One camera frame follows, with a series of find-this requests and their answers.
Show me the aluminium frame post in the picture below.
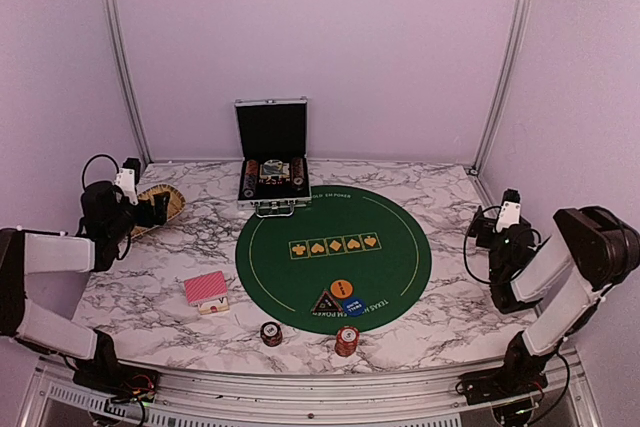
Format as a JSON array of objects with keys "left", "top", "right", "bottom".
[
  {"left": 102, "top": 0, "right": 152, "bottom": 166},
  {"left": 469, "top": 0, "right": 531, "bottom": 176}
]

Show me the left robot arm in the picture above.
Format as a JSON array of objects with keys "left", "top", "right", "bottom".
[{"left": 1, "top": 181, "right": 171, "bottom": 392}]

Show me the woven bamboo tray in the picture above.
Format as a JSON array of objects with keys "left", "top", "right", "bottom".
[{"left": 131, "top": 184, "right": 186, "bottom": 239}]

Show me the red 5 chip stack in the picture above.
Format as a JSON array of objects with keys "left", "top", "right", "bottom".
[{"left": 334, "top": 326, "right": 359, "bottom": 357}]

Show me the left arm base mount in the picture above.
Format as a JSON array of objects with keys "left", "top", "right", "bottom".
[{"left": 73, "top": 365, "right": 160, "bottom": 403}]

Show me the right aluminium frame post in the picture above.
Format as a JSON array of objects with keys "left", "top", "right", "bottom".
[{"left": 469, "top": 0, "right": 531, "bottom": 176}]

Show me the orange round dealer button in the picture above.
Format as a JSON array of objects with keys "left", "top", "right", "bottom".
[{"left": 330, "top": 279, "right": 354, "bottom": 299}]

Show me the blue card deck in case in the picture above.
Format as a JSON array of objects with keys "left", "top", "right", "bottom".
[{"left": 259, "top": 159, "right": 291, "bottom": 185}]

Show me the dark brown chip row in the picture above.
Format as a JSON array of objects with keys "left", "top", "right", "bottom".
[{"left": 290, "top": 157, "right": 307, "bottom": 191}]

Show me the left aluminium frame post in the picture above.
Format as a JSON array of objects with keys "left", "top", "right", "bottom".
[{"left": 102, "top": 0, "right": 152, "bottom": 166}]

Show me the dark 100 chip stack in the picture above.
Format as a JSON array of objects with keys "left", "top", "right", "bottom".
[{"left": 260, "top": 322, "right": 283, "bottom": 347}]

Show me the brown purple chip row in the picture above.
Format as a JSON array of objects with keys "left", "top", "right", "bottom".
[{"left": 241, "top": 159, "right": 259, "bottom": 198}]

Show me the round green poker mat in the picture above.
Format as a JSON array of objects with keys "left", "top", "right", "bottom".
[{"left": 235, "top": 185, "right": 432, "bottom": 335}]

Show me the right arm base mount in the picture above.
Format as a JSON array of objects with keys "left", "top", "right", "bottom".
[{"left": 455, "top": 368, "right": 548, "bottom": 405}]

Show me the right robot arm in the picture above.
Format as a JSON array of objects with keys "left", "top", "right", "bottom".
[{"left": 461, "top": 201, "right": 639, "bottom": 395}]

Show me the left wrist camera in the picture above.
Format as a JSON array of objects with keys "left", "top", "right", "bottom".
[{"left": 114, "top": 157, "right": 141, "bottom": 206}]

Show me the aluminium poker chip case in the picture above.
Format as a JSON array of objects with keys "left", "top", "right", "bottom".
[{"left": 234, "top": 96, "right": 311, "bottom": 218}]

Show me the black triangular all-in button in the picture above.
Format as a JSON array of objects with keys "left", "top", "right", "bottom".
[{"left": 311, "top": 289, "right": 343, "bottom": 316}]

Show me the blue small blind button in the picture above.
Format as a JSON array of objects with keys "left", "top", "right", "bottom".
[{"left": 342, "top": 297, "right": 366, "bottom": 317}]

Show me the red-backed card deck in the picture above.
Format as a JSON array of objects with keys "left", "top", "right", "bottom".
[{"left": 183, "top": 271, "right": 230, "bottom": 315}]

